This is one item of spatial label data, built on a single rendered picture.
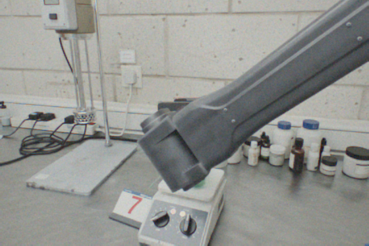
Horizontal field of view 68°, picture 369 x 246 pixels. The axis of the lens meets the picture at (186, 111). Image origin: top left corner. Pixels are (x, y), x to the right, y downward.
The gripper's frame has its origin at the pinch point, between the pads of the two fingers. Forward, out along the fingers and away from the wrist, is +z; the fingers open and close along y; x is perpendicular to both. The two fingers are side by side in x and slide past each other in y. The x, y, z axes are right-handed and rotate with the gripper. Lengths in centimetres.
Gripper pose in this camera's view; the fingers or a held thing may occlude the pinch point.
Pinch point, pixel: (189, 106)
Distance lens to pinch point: 53.5
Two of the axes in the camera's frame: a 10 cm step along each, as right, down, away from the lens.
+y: -10.0, 0.0, 0.2
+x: 0.1, 9.6, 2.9
